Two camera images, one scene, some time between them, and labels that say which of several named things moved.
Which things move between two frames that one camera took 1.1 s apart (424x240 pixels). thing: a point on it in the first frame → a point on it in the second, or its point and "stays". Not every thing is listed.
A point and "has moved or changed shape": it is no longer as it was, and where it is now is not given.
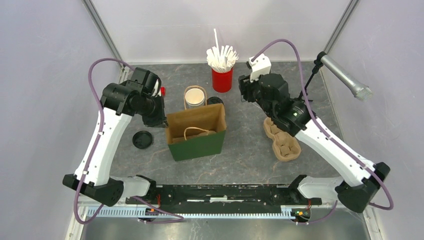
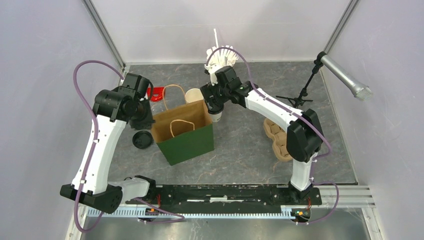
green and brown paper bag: [196, 133] has moved or changed shape
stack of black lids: [142, 139] stays
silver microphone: [358, 89] stays
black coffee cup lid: [214, 100] → [216, 109]
